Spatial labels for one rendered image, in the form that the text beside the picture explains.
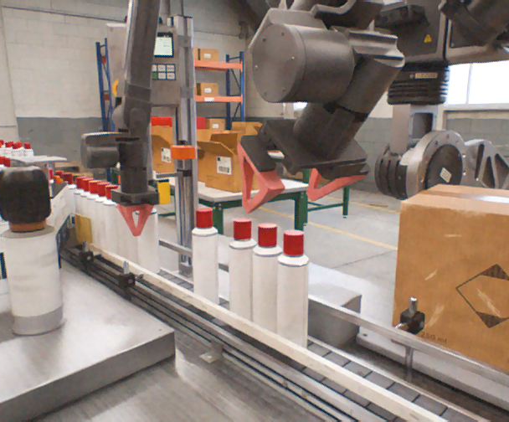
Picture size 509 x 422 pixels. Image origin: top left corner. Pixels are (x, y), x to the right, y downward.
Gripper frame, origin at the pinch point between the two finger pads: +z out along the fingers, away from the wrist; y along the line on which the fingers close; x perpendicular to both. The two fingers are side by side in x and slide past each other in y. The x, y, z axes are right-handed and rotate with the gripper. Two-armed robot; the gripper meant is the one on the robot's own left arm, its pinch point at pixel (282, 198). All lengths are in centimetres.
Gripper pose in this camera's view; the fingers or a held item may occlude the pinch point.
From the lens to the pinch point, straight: 49.6
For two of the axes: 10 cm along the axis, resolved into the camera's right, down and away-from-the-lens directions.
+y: -8.1, 1.5, -5.7
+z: -3.6, 6.4, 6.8
